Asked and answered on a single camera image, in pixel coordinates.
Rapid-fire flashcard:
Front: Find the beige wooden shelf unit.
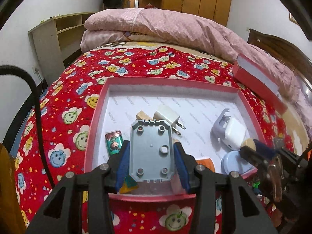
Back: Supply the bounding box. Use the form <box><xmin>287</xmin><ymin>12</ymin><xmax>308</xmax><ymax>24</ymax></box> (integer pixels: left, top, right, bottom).
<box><xmin>28</xmin><ymin>12</ymin><xmax>93</xmax><ymax>85</ymax></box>

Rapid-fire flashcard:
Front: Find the red smiley flower bedspread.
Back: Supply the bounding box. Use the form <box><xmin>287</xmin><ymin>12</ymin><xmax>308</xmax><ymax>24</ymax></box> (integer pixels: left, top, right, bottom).
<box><xmin>15</xmin><ymin>46</ymin><xmax>294</xmax><ymax>233</ymax></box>

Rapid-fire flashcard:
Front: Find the pink folded quilt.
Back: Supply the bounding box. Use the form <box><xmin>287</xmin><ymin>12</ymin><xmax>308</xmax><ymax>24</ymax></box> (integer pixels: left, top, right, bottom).
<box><xmin>80</xmin><ymin>9</ymin><xmax>305</xmax><ymax>103</ymax></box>

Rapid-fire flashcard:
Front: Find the white orange pill bottle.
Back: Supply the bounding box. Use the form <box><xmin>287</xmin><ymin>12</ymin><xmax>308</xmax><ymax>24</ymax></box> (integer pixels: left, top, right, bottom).
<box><xmin>170</xmin><ymin>156</ymin><xmax>216</xmax><ymax>196</ymax></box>

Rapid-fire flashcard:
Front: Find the grey plastic building plate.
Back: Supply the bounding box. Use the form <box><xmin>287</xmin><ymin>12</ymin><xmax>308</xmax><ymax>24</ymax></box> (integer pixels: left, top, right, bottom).
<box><xmin>129</xmin><ymin>119</ymin><xmax>175</xmax><ymax>182</ymax></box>

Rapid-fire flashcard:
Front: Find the blue green toy figure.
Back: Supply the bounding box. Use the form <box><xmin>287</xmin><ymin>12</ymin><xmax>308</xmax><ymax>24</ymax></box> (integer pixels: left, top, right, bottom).
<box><xmin>252</xmin><ymin>176</ymin><xmax>263</xmax><ymax>198</ymax></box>

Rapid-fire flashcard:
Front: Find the light blue round lid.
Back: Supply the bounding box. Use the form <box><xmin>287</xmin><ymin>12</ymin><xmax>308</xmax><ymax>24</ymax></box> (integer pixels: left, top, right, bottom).
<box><xmin>221</xmin><ymin>151</ymin><xmax>254</xmax><ymax>175</ymax></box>

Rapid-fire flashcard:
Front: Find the white earbuds case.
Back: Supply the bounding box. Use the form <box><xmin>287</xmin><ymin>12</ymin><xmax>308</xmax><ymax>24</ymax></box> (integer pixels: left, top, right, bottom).
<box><xmin>222</xmin><ymin>118</ymin><xmax>246</xmax><ymax>151</ymax></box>

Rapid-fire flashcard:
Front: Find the red box lid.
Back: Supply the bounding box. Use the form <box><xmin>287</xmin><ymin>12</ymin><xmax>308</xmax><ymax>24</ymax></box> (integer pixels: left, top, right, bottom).
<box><xmin>232</xmin><ymin>54</ymin><xmax>288</xmax><ymax>115</ymax></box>

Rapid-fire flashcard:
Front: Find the dark wooden headboard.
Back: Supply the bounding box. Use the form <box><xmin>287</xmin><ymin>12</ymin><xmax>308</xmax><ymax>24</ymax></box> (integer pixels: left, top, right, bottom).
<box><xmin>247</xmin><ymin>28</ymin><xmax>311</xmax><ymax>82</ymax></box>

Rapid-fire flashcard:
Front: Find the black cable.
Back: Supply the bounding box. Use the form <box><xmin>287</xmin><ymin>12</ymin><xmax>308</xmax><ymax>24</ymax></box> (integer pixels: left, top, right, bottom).
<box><xmin>0</xmin><ymin>64</ymin><xmax>56</xmax><ymax>189</ymax></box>

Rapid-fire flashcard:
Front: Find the grey plastic bracket toy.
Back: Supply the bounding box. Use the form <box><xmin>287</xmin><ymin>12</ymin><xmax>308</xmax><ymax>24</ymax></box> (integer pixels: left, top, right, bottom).
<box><xmin>212</xmin><ymin>108</ymin><xmax>230</xmax><ymax>139</ymax></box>

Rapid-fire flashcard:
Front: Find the red shallow box tray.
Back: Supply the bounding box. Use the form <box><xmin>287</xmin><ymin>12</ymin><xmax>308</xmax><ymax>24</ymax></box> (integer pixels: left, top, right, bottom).
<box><xmin>84</xmin><ymin>76</ymin><xmax>267</xmax><ymax>202</ymax></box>

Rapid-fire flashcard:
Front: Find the white USB wall charger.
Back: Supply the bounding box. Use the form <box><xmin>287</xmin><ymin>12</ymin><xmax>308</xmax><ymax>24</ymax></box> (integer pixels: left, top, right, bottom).
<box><xmin>153</xmin><ymin>105</ymin><xmax>186</xmax><ymax>136</ymax></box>

